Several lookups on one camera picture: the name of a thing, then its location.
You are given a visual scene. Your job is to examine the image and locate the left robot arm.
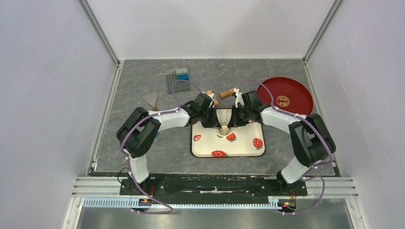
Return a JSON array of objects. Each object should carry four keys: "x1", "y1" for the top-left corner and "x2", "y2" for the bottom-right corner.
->
[{"x1": 116, "y1": 93, "x2": 221, "y2": 195}]

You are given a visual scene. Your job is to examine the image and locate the grey lego baseplate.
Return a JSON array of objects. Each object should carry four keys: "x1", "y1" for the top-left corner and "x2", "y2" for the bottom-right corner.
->
[{"x1": 166, "y1": 73, "x2": 190, "y2": 94}]

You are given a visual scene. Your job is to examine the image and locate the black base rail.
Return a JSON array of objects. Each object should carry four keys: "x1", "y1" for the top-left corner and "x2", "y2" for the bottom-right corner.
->
[{"x1": 119, "y1": 173, "x2": 308, "y2": 205}]

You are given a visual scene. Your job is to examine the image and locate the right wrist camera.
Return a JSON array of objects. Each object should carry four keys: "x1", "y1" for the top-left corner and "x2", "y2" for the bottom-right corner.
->
[{"x1": 234, "y1": 88, "x2": 245, "y2": 107}]

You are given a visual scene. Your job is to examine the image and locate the wooden dough roller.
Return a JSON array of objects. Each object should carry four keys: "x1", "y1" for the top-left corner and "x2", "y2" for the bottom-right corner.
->
[{"x1": 205, "y1": 88, "x2": 235, "y2": 106}]

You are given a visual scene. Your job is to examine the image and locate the metal scraper wooden handle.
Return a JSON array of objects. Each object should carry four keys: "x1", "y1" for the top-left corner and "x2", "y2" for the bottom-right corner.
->
[{"x1": 142, "y1": 91, "x2": 158, "y2": 111}]

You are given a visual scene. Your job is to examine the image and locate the blue grey lego bricks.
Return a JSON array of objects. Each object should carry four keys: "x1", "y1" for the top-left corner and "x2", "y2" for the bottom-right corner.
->
[{"x1": 176, "y1": 67, "x2": 189, "y2": 81}]

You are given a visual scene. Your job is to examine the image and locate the metal ring cutter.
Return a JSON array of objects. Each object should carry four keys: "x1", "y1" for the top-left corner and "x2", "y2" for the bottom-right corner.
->
[{"x1": 218, "y1": 125, "x2": 231, "y2": 136}]

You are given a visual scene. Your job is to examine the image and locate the white dough ball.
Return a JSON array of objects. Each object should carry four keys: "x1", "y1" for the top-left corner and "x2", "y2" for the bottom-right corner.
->
[{"x1": 216, "y1": 127, "x2": 235, "y2": 138}]

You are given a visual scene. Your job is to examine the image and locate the purple cable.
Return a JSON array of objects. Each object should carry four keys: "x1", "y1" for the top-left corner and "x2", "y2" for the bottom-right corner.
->
[
  {"x1": 235, "y1": 79, "x2": 335, "y2": 216},
  {"x1": 120, "y1": 79, "x2": 205, "y2": 215}
]

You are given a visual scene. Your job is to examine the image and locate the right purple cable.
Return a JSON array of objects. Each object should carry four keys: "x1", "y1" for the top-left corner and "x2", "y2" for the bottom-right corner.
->
[{"x1": 235, "y1": 79, "x2": 335, "y2": 216}]

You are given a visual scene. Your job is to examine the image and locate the red round plate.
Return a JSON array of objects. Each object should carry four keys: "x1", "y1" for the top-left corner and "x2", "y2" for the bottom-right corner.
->
[{"x1": 256, "y1": 76, "x2": 315, "y2": 115}]

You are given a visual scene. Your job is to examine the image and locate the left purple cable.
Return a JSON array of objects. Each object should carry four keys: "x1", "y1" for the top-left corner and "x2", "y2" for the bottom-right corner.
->
[{"x1": 120, "y1": 79, "x2": 205, "y2": 215}]

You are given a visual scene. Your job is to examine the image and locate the strawberry print enamel tray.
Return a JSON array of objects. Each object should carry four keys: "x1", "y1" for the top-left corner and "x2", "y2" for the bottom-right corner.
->
[{"x1": 191, "y1": 109, "x2": 266, "y2": 158}]

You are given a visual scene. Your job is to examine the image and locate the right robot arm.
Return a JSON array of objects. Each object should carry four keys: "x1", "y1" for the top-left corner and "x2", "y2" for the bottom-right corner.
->
[{"x1": 227, "y1": 88, "x2": 336, "y2": 195}]

